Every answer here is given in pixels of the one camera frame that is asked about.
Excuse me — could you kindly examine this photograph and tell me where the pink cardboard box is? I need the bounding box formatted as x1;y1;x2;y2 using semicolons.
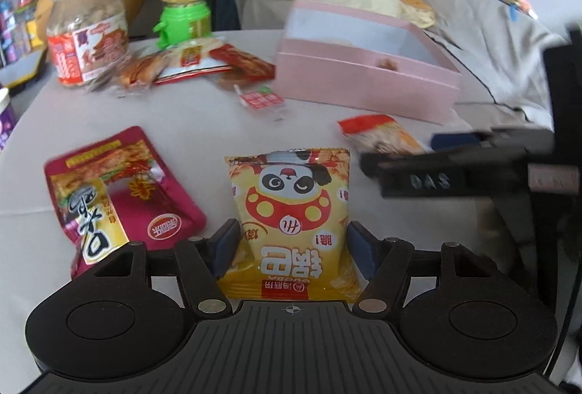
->
273;0;465;125

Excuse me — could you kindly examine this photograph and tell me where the small red and green packet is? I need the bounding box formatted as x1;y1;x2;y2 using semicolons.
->
234;85;287;113

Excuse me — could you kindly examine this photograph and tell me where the orange and red snack packet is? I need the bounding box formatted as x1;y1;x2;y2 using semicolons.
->
337;114;428;156

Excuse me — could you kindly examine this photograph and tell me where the yellow panda snack packet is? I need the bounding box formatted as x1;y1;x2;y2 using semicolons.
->
224;149;367;303

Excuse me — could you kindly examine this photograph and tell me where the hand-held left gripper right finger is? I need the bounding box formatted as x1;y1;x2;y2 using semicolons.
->
346;221;501;315

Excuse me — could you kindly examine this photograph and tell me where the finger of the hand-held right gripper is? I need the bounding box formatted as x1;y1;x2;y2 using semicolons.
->
430;128;554;157
359;150;531;199

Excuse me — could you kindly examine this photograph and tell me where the green gumball dispenser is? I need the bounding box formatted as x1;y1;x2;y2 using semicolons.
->
152;0;216;52

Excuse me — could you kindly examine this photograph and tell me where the clear jar with red label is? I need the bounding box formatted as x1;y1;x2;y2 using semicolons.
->
45;0;130;88

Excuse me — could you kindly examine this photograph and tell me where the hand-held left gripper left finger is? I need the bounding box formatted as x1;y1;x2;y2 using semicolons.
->
91;219;242;315

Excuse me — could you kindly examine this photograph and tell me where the purple and white cup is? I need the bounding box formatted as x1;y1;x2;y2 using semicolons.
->
0;87;19;150

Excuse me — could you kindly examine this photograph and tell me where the orange-brown snack packet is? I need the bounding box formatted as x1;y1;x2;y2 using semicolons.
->
116;53;169;90

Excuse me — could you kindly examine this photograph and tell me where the grey sofa cover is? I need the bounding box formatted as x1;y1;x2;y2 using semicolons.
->
227;0;569;126

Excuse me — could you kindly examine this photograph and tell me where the maroon snack packet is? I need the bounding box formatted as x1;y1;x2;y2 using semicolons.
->
43;126;207;279

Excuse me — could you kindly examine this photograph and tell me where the row of colourful bottles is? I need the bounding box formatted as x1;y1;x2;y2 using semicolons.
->
0;0;46;68

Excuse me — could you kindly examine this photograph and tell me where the white and red snack packet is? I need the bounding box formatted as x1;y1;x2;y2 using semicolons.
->
152;37;235;86

